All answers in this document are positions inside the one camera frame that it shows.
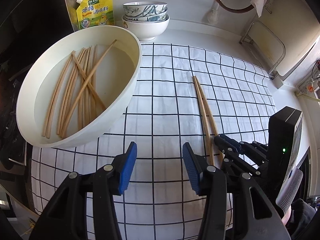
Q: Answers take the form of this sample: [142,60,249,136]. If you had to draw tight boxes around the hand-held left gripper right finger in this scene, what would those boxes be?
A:
[182,142,292,240]

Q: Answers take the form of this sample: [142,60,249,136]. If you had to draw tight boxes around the person's right forearm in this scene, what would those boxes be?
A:
[282,198,319,240]

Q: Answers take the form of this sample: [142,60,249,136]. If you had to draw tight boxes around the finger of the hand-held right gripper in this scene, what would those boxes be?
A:
[219,134,269,155]
[214,137,268,177]

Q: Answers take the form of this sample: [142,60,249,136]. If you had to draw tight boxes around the large cream round basin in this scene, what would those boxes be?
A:
[16,25,142,148]

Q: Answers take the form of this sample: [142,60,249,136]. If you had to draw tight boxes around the white black-grid cloth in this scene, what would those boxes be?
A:
[30,43,277,240]

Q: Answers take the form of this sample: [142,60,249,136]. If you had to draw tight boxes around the plain white ceramic bowl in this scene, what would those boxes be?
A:
[122,14,170,41]

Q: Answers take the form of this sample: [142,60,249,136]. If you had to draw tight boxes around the hanging metal utensil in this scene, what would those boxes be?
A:
[266,0,279,14]

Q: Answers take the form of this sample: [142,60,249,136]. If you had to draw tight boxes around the cream cutting board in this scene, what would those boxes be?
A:
[255,17,320,89]

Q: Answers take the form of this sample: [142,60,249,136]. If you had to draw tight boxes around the bunch of wooden chopsticks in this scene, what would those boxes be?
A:
[41,39,117,138]

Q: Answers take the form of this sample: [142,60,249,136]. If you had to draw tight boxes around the black stove top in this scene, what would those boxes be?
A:
[0,65,33,205]

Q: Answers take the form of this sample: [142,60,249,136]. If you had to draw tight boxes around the metal board rack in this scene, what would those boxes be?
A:
[239,20,286,79]

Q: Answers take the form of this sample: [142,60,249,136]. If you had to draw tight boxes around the single wooden chopstick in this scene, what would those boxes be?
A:
[192,76,215,167]
[195,76,225,162]

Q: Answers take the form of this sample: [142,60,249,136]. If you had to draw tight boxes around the yellow seasoning pouch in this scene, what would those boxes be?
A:
[75,0,115,30]

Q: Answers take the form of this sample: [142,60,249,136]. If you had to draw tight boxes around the blue floral ceramic bowl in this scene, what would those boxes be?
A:
[122,2,167,15]
[124,11,168,22]

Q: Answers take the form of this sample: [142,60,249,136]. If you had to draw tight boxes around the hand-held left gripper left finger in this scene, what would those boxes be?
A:
[29,142,137,240]

